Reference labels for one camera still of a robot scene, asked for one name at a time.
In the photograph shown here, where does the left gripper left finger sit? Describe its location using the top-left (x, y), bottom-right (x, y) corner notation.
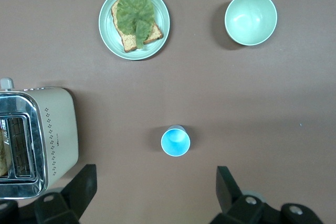
top-left (34, 164), bottom-right (98, 224)

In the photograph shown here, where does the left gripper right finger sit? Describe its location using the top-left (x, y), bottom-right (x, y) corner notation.
top-left (209, 165), bottom-right (283, 224)

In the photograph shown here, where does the plain blue cup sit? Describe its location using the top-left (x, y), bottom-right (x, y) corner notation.
top-left (160, 124), bottom-right (192, 157)

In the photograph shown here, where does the beige and chrome toaster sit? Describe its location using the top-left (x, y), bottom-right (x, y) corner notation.
top-left (0, 77), bottom-right (79, 199)

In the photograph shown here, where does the brown toast slice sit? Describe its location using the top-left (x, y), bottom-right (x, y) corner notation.
top-left (111, 0), bottom-right (164, 53)
top-left (0, 128), bottom-right (12, 176)

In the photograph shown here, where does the brown table cover cloth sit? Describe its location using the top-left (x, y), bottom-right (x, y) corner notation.
top-left (0, 0), bottom-right (336, 224)

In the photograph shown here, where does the pale green plate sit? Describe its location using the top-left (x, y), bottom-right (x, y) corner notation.
top-left (98, 0), bottom-right (171, 61)

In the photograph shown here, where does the pale green bowl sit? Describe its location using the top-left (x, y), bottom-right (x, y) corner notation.
top-left (224, 0), bottom-right (278, 46)

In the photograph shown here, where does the green lettuce leaf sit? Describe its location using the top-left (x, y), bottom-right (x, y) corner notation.
top-left (116, 0), bottom-right (155, 49)

